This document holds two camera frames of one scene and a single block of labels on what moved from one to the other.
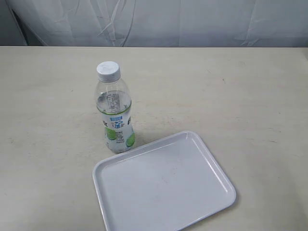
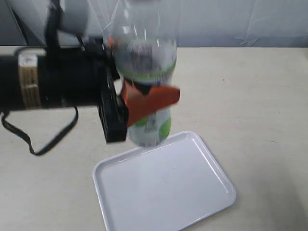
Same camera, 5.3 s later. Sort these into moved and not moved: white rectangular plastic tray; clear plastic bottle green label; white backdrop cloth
Moved: clear plastic bottle green label
Not moved: white rectangular plastic tray; white backdrop cloth
